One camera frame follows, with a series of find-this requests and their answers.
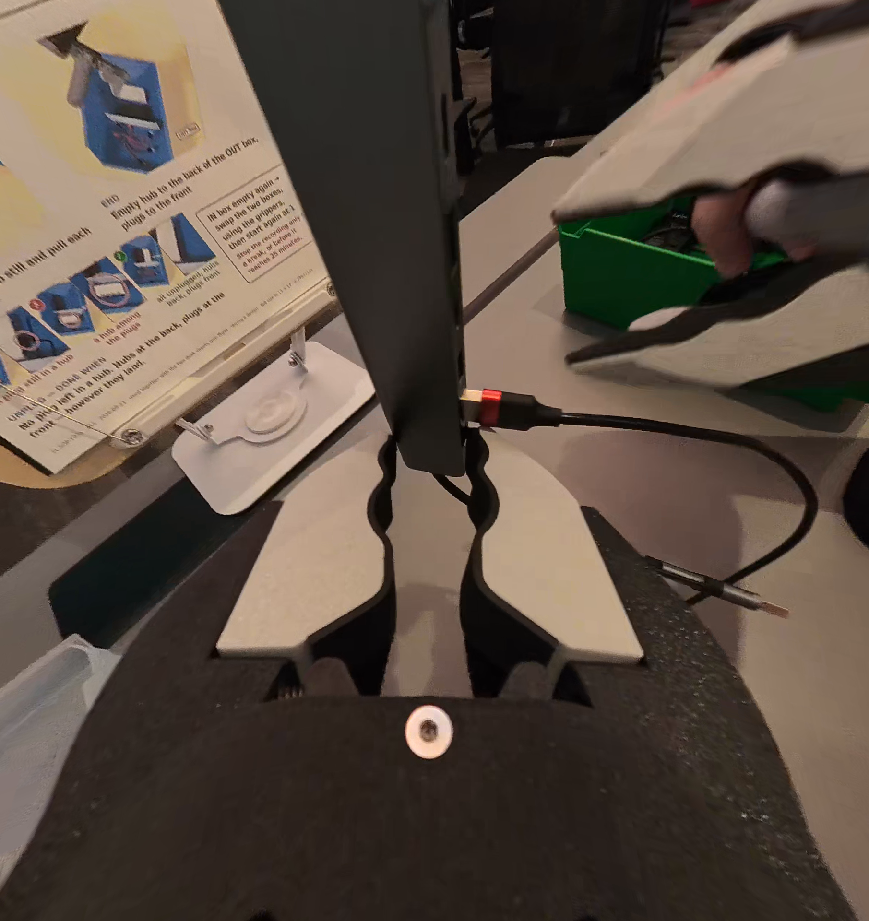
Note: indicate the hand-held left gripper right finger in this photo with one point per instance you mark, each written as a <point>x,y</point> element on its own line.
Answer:
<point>556,575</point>

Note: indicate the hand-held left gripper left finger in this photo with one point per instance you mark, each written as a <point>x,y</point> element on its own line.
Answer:
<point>305,575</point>

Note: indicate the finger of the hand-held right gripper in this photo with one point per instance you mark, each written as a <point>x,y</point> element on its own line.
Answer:
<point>801,345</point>
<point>765,122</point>

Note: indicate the green plastic bin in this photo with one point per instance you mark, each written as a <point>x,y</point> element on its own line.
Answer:
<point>614,280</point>

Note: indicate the clear plastic box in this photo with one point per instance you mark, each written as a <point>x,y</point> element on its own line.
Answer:
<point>24,719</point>

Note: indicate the grey usb hub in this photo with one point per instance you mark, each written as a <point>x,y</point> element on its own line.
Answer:
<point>362,216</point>

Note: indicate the person's right hand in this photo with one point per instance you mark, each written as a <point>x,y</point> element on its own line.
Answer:
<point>726,237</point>

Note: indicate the white board stand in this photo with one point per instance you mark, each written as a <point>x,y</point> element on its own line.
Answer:
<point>312,432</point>

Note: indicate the black office chair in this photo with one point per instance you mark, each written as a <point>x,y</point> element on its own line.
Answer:
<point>571,72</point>

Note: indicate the instruction poster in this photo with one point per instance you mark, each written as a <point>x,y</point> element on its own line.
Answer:
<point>117,216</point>

